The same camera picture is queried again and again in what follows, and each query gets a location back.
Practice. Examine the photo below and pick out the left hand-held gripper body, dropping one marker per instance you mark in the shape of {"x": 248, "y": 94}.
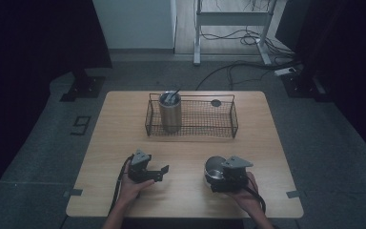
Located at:
{"x": 139, "y": 171}

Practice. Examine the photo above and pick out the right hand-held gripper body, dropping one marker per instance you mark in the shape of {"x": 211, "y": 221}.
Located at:
{"x": 235, "y": 178}

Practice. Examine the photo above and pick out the white mug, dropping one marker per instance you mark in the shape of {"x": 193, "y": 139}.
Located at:
{"x": 214, "y": 167}

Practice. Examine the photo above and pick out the stainless steel tumbler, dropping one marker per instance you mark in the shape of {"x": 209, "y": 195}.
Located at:
{"x": 170, "y": 116}

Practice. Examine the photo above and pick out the person's left hand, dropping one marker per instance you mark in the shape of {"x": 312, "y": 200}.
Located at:
{"x": 130, "y": 192}

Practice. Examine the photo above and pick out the person's right hand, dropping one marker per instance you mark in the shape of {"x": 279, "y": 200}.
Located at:
{"x": 251, "y": 198}

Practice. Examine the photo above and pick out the grey tape piece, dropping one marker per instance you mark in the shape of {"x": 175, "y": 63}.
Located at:
{"x": 75, "y": 192}
{"x": 293, "y": 194}

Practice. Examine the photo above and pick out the black drinking straw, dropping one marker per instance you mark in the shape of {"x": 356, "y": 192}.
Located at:
{"x": 174, "y": 93}

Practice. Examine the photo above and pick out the black round table grommet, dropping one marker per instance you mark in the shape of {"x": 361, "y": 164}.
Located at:
{"x": 216, "y": 102}

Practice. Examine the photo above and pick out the black stand base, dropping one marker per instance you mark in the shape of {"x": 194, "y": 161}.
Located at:
{"x": 301, "y": 86}
{"x": 85, "y": 87}

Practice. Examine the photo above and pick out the white power strip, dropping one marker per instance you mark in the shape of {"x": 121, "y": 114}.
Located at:
{"x": 285, "y": 71}

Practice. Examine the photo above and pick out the white partition panel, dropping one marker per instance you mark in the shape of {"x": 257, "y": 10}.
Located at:
{"x": 133, "y": 24}

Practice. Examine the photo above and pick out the dark curtain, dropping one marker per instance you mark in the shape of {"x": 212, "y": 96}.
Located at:
{"x": 28, "y": 47}
{"x": 346, "y": 47}

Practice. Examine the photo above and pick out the white desk frame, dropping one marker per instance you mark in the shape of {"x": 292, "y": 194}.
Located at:
{"x": 232, "y": 18}

